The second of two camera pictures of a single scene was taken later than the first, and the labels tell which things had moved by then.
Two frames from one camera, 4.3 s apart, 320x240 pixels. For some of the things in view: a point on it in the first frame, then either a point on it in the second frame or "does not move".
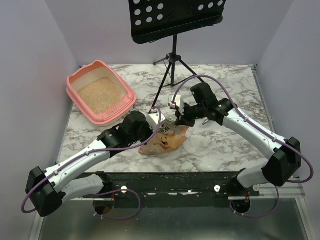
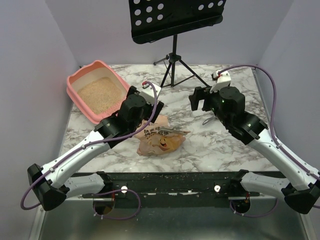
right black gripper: [180, 120] to [197, 97]
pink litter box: [99, 93] does not move
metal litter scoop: [206, 120] does not move
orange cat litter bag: [165, 140] does not move
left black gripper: [149, 130] to [157, 110]
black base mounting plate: [172, 190] does not move
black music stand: [152, 19] does not move
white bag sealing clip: [172, 125] to [179, 129]
